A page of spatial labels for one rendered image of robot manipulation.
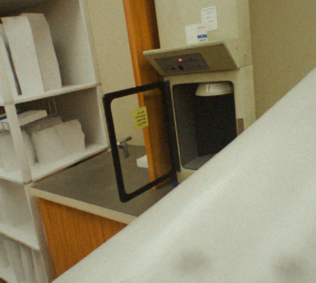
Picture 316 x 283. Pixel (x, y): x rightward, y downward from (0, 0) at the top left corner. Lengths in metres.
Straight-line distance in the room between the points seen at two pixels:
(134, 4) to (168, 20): 0.14
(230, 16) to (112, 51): 1.08
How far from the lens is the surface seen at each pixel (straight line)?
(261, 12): 1.52
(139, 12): 1.26
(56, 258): 1.82
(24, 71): 1.97
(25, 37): 1.97
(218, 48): 1.01
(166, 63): 1.15
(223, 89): 1.17
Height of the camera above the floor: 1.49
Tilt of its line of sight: 12 degrees down
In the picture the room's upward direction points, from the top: 8 degrees counter-clockwise
